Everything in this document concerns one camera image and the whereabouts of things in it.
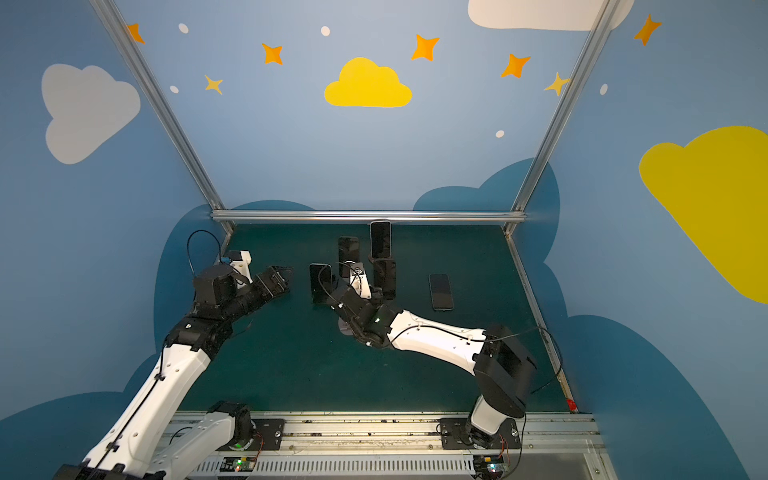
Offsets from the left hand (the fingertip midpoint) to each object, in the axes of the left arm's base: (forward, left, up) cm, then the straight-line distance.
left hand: (289, 276), depth 75 cm
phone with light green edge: (+10, -4, -15) cm, 19 cm away
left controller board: (-38, +10, -26) cm, 47 cm away
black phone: (+12, -44, -25) cm, 52 cm away
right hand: (+1, -17, -8) cm, 19 cm away
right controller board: (-37, -50, -25) cm, 68 cm away
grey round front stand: (-3, -12, -23) cm, 26 cm away
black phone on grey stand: (0, -24, +1) cm, 24 cm away
